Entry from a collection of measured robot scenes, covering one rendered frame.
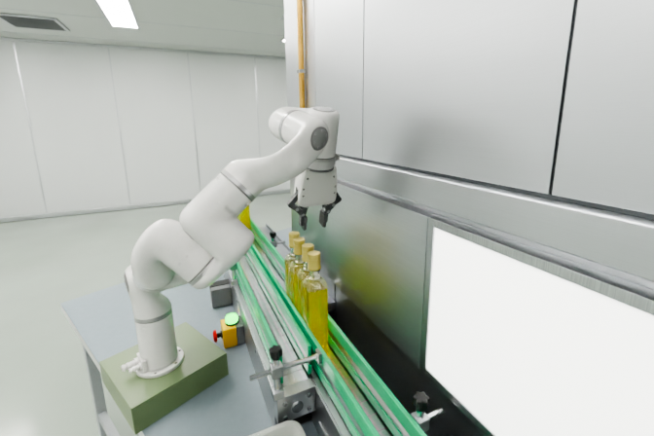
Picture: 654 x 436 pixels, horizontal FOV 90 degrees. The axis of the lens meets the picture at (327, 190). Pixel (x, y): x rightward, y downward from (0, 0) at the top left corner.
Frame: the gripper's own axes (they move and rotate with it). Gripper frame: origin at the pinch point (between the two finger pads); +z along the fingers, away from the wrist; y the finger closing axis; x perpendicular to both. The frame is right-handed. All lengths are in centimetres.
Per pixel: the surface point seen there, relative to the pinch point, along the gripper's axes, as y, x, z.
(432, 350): -12.7, 35.7, 11.6
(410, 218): -12.4, 21.0, -10.9
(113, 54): 109, -598, 23
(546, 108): -15, 38, -38
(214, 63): -47, -597, 28
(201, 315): 28, -37, 62
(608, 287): -12, 54, -21
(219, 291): 20, -41, 56
